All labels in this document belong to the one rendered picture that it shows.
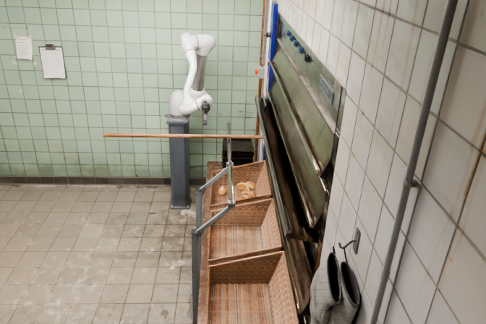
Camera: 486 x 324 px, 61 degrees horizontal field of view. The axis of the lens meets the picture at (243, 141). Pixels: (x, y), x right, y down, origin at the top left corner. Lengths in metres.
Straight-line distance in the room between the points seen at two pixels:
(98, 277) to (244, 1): 2.80
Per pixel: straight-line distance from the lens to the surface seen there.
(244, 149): 3.74
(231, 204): 2.45
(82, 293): 3.70
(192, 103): 3.49
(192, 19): 4.19
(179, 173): 4.23
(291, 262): 2.43
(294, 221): 1.94
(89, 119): 4.68
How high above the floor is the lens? 2.55
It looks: 26 degrees down
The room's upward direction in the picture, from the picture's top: 3 degrees clockwise
